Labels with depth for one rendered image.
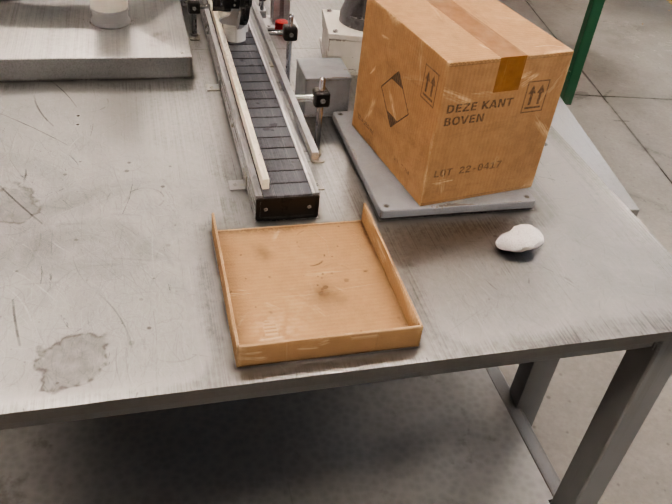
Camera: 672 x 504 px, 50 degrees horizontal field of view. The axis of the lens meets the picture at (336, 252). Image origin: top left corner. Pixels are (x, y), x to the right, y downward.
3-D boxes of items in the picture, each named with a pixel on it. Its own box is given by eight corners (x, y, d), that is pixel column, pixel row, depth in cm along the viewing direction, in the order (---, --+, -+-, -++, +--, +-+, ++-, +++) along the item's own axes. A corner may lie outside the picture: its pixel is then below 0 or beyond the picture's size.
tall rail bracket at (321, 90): (285, 153, 140) (289, 74, 130) (321, 151, 142) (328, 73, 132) (288, 161, 138) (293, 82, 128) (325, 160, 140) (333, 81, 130)
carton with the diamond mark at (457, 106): (351, 124, 148) (367, -8, 131) (452, 112, 156) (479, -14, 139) (419, 207, 127) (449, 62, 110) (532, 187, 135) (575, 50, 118)
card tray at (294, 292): (211, 232, 119) (211, 212, 116) (363, 221, 125) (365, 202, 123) (236, 367, 97) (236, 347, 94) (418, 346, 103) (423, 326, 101)
